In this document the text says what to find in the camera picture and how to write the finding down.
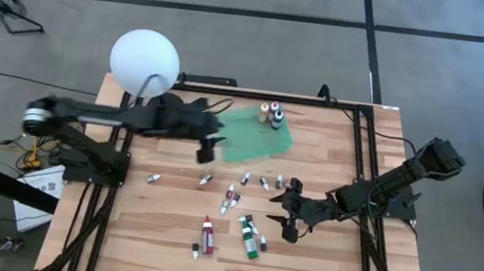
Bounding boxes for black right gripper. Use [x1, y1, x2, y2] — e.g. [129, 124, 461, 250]
[262, 175, 344, 250]

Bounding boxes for large red food coloring bottle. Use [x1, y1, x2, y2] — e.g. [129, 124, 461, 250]
[198, 215, 219, 257]

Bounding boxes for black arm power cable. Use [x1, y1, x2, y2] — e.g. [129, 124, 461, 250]
[311, 82, 428, 154]

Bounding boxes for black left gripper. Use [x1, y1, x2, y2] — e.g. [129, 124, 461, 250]
[174, 94, 232, 167]

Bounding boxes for black box on table edge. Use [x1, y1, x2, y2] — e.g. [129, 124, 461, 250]
[177, 71, 240, 89]

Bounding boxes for white globe lamp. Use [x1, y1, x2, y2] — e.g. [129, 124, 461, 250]
[105, 25, 185, 103]

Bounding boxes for black desk beam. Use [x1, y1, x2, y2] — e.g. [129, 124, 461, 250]
[0, 163, 63, 216]

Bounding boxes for large green food coloring bottle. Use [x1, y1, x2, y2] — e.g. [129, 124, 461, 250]
[237, 221, 265, 263]

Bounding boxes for black aluminium table frame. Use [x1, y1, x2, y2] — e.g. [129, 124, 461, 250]
[36, 64, 450, 271]

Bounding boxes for white cardboard box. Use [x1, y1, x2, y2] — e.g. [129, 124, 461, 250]
[9, 159, 68, 238]

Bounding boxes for green translucent plastic bin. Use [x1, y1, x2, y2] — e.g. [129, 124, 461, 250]
[209, 99, 298, 170]

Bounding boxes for large yellow food coloring bottle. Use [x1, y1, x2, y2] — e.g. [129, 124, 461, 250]
[257, 102, 271, 125]

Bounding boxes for yellow power cable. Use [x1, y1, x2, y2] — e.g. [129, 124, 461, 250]
[20, 131, 68, 175]

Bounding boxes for red and white packet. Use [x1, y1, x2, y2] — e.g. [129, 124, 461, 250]
[0, 234, 25, 255]

